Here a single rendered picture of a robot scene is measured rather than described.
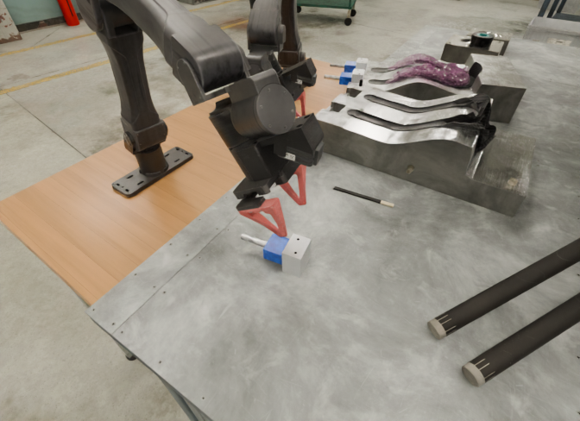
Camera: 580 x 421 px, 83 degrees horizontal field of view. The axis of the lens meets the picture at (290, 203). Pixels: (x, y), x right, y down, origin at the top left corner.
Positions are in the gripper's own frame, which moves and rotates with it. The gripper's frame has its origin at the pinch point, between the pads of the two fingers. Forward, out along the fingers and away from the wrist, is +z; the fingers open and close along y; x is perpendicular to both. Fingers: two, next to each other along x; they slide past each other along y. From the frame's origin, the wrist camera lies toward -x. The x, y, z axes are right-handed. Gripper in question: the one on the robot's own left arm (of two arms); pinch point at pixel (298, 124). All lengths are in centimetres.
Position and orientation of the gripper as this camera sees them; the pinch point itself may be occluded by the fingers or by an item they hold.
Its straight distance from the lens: 92.6
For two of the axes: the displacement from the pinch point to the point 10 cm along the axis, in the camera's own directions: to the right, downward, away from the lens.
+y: 3.3, -6.4, 6.9
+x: -8.2, 1.6, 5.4
